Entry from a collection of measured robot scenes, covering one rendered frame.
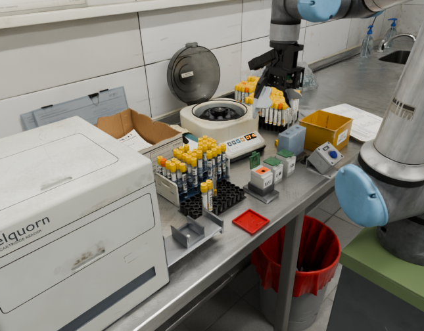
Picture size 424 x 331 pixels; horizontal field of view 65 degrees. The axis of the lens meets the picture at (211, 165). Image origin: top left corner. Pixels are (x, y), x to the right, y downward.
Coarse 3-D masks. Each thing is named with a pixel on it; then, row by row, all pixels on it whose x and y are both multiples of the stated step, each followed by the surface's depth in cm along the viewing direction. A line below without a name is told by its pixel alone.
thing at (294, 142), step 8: (296, 128) 108; (304, 128) 108; (280, 136) 105; (288, 136) 103; (296, 136) 106; (304, 136) 110; (280, 144) 106; (288, 144) 104; (296, 144) 108; (296, 152) 110; (304, 152) 113; (296, 160) 108
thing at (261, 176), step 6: (258, 168) 92; (264, 168) 92; (252, 174) 92; (258, 174) 90; (264, 174) 90; (270, 174) 91; (252, 180) 93; (258, 180) 91; (264, 180) 90; (270, 180) 92; (258, 186) 92; (264, 186) 91
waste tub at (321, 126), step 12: (300, 120) 113; (312, 120) 120; (324, 120) 121; (336, 120) 118; (348, 120) 115; (312, 132) 112; (324, 132) 109; (336, 132) 107; (348, 132) 115; (312, 144) 114; (336, 144) 110
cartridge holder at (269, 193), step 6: (246, 186) 96; (252, 186) 93; (270, 186) 92; (252, 192) 93; (258, 192) 92; (264, 192) 91; (270, 192) 93; (276, 192) 93; (258, 198) 92; (264, 198) 91; (270, 198) 91
